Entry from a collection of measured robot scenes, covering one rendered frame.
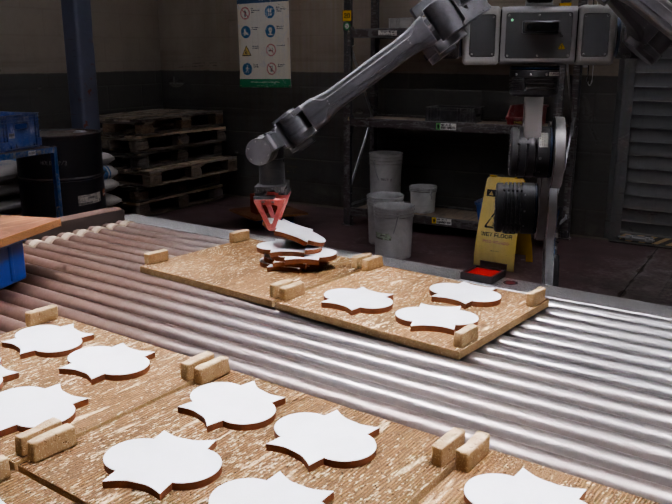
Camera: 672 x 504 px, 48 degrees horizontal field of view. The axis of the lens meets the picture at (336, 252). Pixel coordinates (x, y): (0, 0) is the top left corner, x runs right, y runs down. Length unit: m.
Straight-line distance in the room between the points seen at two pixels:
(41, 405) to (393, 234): 4.38
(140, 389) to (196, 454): 0.23
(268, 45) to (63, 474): 6.70
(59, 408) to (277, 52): 6.49
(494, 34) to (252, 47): 5.56
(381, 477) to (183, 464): 0.23
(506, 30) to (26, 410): 1.56
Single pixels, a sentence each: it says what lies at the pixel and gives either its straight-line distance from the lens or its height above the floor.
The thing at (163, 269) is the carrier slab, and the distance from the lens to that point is 1.74.
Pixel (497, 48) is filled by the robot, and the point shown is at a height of 1.42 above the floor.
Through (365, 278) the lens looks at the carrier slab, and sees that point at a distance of 1.63.
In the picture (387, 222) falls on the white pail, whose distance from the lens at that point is 5.30.
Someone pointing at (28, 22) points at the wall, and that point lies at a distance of 7.31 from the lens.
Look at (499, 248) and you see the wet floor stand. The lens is 5.19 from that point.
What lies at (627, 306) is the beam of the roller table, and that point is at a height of 0.91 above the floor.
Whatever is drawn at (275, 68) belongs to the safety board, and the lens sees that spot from 7.42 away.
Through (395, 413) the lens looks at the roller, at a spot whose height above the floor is 0.92.
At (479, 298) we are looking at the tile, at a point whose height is 0.95.
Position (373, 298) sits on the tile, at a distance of 1.46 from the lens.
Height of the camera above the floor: 1.40
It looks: 15 degrees down
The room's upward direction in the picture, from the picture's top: straight up
